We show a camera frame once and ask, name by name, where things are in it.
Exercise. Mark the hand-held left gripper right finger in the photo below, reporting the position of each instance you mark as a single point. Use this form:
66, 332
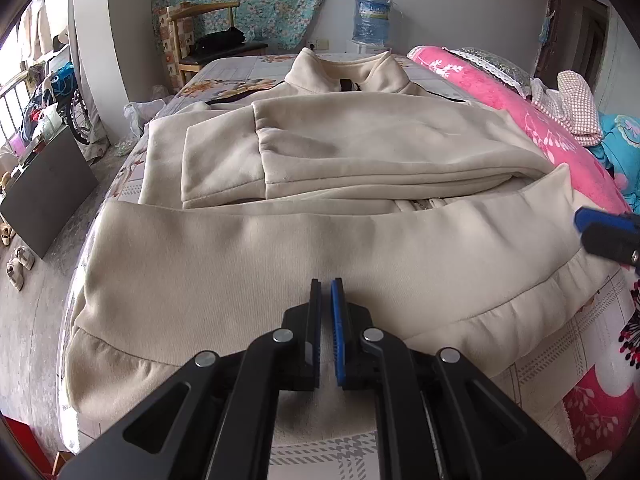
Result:
336, 320

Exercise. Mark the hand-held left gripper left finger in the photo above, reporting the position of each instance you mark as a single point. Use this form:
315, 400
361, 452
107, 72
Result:
315, 310

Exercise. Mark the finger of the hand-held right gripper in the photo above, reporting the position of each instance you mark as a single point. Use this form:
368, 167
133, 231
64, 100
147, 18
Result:
595, 219

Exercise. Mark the beige zip jacket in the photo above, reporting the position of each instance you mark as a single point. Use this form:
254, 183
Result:
300, 240

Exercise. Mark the blue cartoon blanket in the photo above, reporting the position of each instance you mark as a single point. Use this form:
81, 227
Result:
625, 150

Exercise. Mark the bed with floral sheet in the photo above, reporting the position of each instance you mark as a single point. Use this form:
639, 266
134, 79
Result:
590, 330

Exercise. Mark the checked cloth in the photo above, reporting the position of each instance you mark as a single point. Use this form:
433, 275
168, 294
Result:
575, 105

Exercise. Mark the pink blanket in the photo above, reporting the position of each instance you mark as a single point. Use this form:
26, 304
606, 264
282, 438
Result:
500, 105

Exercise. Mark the lace trimmed pillow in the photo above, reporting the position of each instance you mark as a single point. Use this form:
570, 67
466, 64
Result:
495, 65

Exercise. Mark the brown wooden door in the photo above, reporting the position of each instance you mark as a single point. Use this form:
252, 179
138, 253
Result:
575, 35

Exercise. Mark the white plastic bag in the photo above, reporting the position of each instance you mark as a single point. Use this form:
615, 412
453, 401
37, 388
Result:
137, 112

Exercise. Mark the white water dispenser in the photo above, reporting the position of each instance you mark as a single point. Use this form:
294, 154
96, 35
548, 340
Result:
357, 47

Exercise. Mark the wooden chair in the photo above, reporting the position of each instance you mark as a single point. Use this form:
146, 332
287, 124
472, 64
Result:
200, 66

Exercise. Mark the black bag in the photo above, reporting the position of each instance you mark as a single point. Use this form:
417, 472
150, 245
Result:
220, 42

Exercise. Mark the dark grey cabinet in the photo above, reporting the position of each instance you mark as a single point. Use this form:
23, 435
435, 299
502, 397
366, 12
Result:
45, 195

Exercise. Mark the white shoe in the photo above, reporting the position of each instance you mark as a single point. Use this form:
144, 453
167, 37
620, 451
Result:
15, 276
25, 257

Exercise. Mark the blue water bottle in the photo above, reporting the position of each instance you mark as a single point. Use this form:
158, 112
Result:
372, 17

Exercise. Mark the patterned paper bag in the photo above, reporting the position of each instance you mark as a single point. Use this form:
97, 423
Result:
186, 35

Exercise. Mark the wheelchair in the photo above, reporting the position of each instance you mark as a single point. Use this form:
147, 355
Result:
80, 115

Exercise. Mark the red box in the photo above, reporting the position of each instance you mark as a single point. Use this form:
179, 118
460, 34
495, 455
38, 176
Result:
12, 430

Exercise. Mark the metal window railing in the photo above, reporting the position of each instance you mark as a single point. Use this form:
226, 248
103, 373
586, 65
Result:
12, 105

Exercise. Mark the hanging beige garment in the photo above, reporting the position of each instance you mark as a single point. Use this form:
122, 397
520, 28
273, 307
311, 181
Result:
37, 25

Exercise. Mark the wall socket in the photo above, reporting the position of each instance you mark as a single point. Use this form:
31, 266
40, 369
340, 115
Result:
319, 44

